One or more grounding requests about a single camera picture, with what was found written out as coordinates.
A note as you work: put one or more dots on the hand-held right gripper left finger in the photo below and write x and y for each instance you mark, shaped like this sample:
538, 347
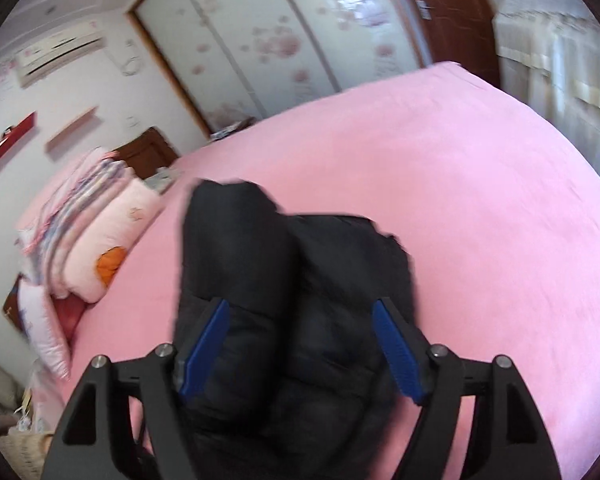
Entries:
205, 350

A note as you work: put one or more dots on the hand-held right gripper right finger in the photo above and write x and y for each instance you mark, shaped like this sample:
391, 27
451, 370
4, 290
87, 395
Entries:
397, 350

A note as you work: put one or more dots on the black puffer jacket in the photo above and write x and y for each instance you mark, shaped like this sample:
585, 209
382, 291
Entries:
300, 310

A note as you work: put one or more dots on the red pillow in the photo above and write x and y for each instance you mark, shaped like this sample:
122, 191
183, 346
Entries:
70, 317

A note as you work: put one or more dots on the white cartoon print pillow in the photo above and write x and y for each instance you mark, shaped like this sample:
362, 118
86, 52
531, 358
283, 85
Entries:
115, 230

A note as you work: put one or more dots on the pink and white pillow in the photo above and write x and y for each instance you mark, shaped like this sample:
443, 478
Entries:
42, 325

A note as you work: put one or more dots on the pink bed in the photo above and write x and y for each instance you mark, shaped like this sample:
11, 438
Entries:
455, 185

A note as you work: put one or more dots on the small grey cloth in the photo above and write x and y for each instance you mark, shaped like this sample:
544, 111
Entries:
161, 180

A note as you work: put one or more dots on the wooden headboard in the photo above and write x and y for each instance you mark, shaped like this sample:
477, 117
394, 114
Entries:
12, 305

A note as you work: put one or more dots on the folded striped quilt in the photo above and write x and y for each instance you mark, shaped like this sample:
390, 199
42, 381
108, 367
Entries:
75, 200

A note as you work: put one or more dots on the brown wooden nightstand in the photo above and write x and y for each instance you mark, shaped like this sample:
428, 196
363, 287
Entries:
145, 152

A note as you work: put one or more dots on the woven basket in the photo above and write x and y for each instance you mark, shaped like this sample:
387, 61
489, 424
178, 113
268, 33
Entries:
25, 452

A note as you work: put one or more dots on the low table with papers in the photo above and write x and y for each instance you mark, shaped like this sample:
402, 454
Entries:
232, 130

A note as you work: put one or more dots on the floral sliding door wardrobe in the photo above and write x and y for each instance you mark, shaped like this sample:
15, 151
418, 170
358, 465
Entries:
260, 35

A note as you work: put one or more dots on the white air conditioner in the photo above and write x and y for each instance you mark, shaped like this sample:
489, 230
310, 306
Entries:
55, 55

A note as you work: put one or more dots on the brown wooden door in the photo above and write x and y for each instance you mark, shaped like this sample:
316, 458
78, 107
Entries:
455, 15

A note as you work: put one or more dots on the white wall switch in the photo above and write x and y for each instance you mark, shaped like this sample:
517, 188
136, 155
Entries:
131, 122

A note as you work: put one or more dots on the pink wall shelf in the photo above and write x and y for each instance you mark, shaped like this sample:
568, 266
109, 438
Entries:
72, 129

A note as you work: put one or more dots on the red wall shelf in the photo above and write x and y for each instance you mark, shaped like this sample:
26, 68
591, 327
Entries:
10, 145

